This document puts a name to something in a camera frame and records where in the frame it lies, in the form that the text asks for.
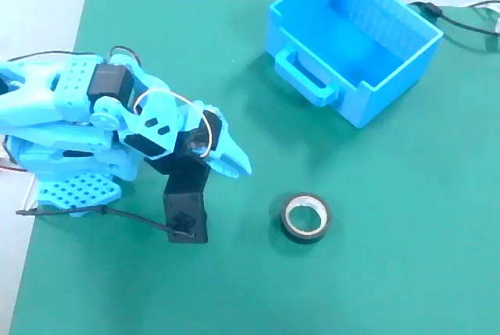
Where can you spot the light blue robot arm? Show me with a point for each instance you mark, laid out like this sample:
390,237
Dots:
39,89

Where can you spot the black electrical tape roll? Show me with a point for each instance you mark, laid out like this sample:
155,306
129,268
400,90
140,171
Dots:
287,229

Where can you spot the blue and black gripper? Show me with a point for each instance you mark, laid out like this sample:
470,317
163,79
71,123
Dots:
230,159

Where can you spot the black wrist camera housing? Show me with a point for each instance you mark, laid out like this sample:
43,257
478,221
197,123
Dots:
183,202

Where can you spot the green cutting mat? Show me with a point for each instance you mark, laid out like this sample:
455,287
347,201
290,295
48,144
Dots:
351,264

